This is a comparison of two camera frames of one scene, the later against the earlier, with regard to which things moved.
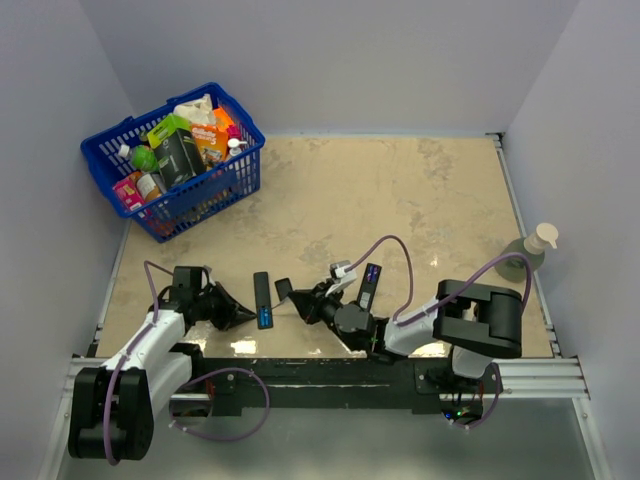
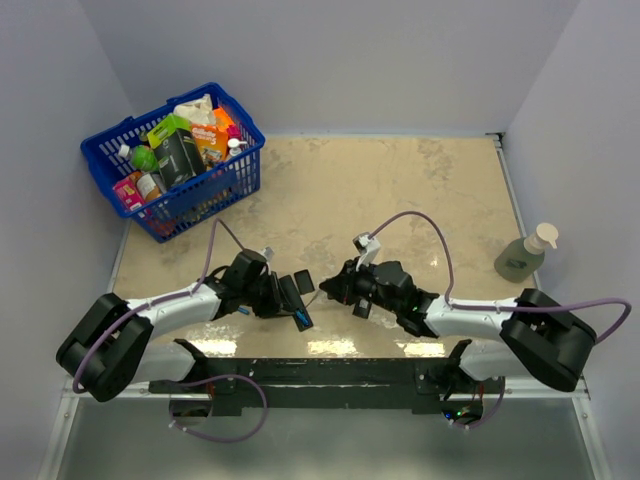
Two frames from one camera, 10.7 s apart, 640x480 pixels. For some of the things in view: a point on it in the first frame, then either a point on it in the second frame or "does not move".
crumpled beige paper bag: (197, 112) does not move
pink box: (129, 193) does not move
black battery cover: (283, 287) → (304, 281)
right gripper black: (311, 303) → (342, 288)
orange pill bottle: (147, 184) does not move
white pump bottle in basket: (234, 144) does not move
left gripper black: (233, 312) → (274, 304)
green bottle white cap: (142, 157) does not move
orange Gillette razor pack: (212, 144) does not move
